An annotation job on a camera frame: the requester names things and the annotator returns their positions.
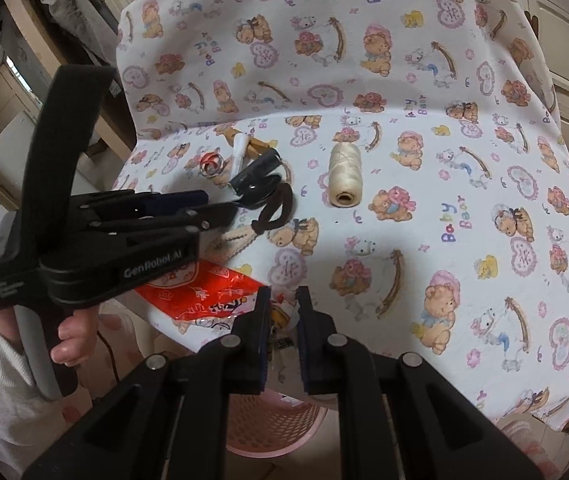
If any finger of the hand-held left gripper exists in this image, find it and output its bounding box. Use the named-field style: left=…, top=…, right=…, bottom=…
left=93, top=201, right=238, bottom=237
left=69, top=189, right=211, bottom=222

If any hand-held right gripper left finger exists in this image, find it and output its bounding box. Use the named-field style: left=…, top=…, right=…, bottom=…
left=22, top=286, right=272, bottom=480

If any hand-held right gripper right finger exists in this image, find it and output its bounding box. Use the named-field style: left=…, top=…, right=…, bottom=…
left=297, top=286, right=545, bottom=480

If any small white printed wrapper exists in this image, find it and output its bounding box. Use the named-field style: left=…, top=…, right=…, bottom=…
left=268, top=330, right=306, bottom=396

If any white plastic tube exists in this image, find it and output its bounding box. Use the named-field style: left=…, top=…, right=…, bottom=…
left=231, top=132, right=251, bottom=175

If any pink plastic basket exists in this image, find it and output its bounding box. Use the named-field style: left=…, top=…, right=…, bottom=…
left=224, top=391, right=330, bottom=459

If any wooden clothespin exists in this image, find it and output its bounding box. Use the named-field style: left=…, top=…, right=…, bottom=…
left=218, top=124, right=280, bottom=161

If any person's left hand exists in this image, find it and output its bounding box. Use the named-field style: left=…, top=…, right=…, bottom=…
left=0, top=229, right=102, bottom=369

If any beige lace strip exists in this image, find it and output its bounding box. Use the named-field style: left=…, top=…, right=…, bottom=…
left=206, top=224, right=261, bottom=267

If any red snack packet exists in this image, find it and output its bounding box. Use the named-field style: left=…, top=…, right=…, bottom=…
left=133, top=259, right=271, bottom=332

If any dark brown hair band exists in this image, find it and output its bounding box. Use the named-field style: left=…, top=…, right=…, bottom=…
left=244, top=180, right=297, bottom=235

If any bear printed blanket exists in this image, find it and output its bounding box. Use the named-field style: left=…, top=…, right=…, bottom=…
left=114, top=0, right=569, bottom=433

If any cream thread spool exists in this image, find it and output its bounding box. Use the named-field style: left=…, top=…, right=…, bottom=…
left=327, top=142, right=361, bottom=209

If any wooden shelf unit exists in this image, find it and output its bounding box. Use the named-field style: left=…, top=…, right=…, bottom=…
left=0, top=0, right=138, bottom=211

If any pink floral cloth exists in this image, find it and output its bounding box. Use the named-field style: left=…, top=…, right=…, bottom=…
left=495, top=407, right=569, bottom=466

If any black cable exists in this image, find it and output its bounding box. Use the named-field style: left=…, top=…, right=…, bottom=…
left=95, top=329, right=121, bottom=397

